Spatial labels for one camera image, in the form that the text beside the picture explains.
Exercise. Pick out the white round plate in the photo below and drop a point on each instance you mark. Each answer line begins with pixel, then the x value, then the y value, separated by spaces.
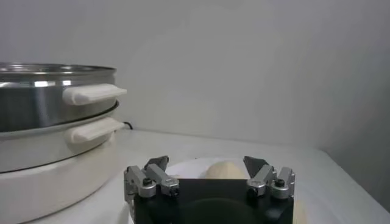
pixel 189 170

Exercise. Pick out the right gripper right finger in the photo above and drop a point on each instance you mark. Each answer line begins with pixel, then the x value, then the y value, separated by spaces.
pixel 262 179

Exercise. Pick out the white electric pot base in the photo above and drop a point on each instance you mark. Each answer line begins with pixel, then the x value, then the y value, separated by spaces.
pixel 45 182

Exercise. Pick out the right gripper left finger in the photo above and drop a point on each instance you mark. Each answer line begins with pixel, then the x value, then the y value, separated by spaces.
pixel 161 178

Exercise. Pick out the steamed baozi bun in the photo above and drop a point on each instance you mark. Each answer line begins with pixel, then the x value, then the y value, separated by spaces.
pixel 225 171

